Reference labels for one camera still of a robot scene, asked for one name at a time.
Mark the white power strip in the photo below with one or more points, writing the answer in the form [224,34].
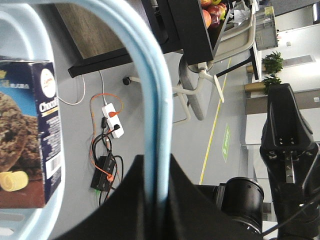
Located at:
[112,120]

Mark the white office chair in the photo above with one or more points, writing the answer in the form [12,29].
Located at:
[195,82]

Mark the light blue shopping basket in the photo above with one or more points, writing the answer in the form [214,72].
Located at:
[158,109]

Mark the potted plant gold pot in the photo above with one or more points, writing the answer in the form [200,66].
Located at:
[273,63]
[264,85]

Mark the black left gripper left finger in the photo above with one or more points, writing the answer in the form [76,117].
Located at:
[121,217]

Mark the black power brick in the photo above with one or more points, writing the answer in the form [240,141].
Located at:
[103,176]

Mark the black fruit display bin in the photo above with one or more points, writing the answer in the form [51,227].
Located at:
[213,45]

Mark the wooden black-framed display stand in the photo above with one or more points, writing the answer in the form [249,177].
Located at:
[98,46]

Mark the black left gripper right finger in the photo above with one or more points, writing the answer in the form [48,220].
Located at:
[200,212]

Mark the dark red apple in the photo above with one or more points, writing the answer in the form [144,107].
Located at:
[218,10]

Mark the blue chocolate cookie box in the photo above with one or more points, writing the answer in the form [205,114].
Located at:
[30,134]

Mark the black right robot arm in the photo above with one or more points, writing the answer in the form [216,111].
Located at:
[292,160]

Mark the grey plastic crate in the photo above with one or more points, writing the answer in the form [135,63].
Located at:
[265,29]

